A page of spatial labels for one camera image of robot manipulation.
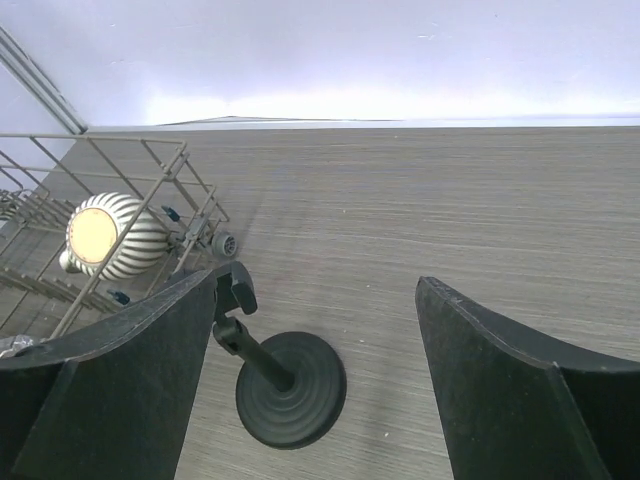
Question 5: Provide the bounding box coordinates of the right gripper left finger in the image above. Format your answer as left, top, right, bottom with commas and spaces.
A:
1, 270, 216, 479

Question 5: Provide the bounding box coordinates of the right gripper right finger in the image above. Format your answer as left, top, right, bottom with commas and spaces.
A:
415, 277, 639, 479

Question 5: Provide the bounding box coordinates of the black phone stand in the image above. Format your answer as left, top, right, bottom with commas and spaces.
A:
212, 261, 347, 450

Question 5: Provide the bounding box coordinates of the clear glass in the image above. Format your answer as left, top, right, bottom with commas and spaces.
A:
0, 334, 37, 358

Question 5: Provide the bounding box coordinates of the white ribbed cup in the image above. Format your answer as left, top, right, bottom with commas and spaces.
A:
58, 192, 170, 281

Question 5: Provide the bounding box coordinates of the grey wire dish rack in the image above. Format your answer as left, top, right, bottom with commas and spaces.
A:
1, 133, 239, 355

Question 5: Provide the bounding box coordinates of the aluminium frame rail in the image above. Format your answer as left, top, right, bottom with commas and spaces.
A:
1, 28, 89, 135

